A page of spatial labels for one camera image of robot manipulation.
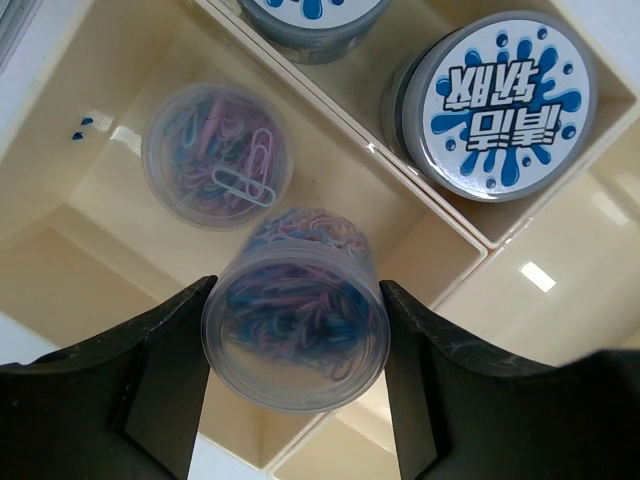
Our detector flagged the beige wooden organizer tray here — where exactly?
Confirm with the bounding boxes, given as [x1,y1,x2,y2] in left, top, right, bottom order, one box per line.
[0,0,640,480]

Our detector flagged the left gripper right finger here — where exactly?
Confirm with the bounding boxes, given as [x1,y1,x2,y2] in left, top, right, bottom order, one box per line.
[381,281,639,479]

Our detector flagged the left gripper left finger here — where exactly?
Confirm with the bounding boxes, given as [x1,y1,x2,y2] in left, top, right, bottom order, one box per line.
[1,276,217,479]

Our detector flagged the blue white ink jar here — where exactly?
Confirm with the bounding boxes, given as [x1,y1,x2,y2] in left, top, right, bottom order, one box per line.
[239,0,390,65]
[379,10,598,203]

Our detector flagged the paperclip jar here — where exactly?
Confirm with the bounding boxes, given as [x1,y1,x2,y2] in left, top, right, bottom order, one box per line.
[141,83,293,230]
[202,207,391,414]

